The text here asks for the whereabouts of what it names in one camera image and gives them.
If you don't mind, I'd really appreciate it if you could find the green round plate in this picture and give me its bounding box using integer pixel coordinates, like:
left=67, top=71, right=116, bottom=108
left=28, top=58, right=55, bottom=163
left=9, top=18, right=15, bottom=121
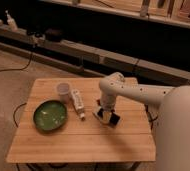
left=33, top=100, right=68, bottom=132

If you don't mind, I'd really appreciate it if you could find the black cable right of table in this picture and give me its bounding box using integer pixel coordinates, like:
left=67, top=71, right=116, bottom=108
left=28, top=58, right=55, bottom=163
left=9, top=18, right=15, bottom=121
left=143, top=103, right=160, bottom=130

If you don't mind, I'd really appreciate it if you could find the white ceramic cup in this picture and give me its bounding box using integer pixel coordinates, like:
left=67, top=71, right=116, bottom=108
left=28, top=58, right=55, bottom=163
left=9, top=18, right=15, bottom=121
left=57, top=83, right=70, bottom=103

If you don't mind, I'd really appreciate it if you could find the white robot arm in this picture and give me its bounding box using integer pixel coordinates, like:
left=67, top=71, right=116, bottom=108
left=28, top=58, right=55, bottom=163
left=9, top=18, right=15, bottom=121
left=99, top=72, right=173, bottom=111

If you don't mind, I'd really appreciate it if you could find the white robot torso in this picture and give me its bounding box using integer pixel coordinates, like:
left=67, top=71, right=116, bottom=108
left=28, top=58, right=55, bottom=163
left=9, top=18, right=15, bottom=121
left=156, top=86, right=190, bottom=171

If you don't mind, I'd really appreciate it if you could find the black cable on floor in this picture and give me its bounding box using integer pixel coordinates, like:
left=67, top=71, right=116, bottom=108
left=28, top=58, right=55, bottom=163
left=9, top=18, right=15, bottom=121
left=0, top=46, right=34, bottom=76

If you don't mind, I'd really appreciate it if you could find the white tube bottle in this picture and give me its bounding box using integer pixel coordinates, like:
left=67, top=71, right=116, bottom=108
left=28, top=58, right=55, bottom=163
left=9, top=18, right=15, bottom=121
left=71, top=89, right=85, bottom=120

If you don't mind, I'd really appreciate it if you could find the black box on ledge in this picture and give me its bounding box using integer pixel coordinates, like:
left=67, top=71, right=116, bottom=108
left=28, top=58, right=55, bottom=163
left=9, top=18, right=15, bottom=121
left=45, top=29, right=63, bottom=42

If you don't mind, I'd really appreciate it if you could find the white spray bottle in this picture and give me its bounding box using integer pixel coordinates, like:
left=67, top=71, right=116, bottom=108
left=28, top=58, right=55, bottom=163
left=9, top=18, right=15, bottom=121
left=5, top=11, right=18, bottom=31

